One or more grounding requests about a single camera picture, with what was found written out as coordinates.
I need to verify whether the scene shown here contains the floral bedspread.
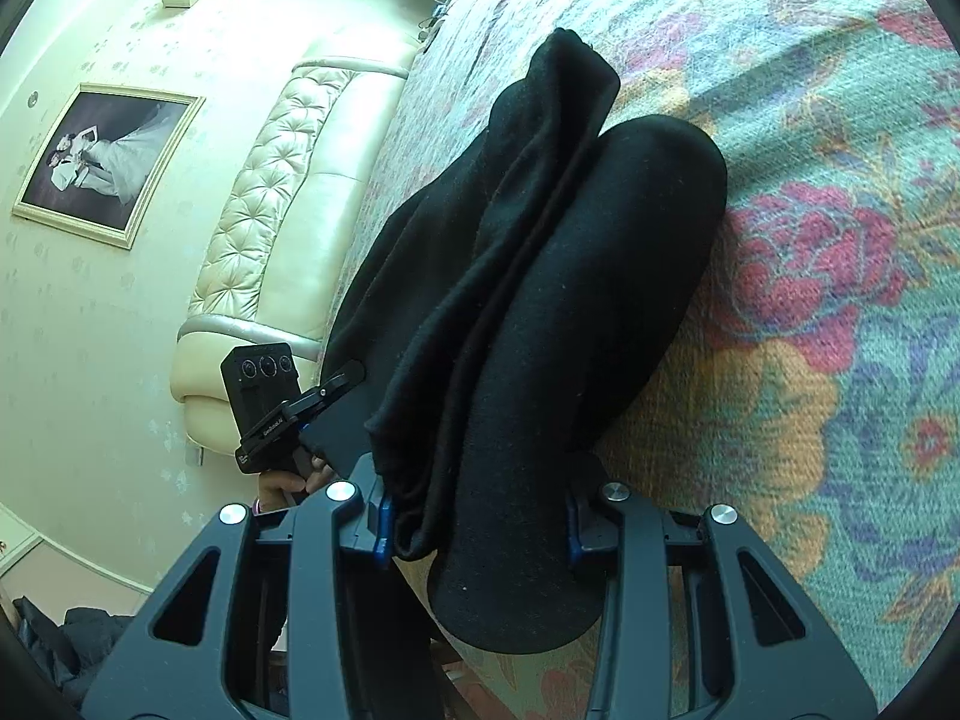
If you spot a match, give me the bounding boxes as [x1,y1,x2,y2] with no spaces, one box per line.
[330,0,960,720]

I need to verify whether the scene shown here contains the white nightstand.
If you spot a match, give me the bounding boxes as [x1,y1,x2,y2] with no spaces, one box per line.
[0,506,42,578]

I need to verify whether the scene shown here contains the framed black-and-white picture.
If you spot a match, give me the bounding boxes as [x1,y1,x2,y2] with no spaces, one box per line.
[11,82,206,250]

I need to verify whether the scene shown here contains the cream tufted headboard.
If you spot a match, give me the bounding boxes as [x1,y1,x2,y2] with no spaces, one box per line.
[171,56,419,458]

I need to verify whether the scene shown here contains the black pants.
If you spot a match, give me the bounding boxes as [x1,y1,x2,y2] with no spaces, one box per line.
[322,28,730,655]

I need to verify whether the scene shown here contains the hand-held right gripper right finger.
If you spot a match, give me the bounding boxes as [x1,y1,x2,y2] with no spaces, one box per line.
[564,465,878,720]

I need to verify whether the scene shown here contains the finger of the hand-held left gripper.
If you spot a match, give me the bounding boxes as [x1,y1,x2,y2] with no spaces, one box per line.
[259,360,367,458]

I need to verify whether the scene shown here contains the dark jacket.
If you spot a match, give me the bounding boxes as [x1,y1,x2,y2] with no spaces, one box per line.
[11,595,155,710]

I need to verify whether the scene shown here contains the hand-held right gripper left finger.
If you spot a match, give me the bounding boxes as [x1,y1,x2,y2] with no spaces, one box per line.
[81,452,395,720]

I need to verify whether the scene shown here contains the person's left hand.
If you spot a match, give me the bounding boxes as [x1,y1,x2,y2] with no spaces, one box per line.
[255,456,335,515]

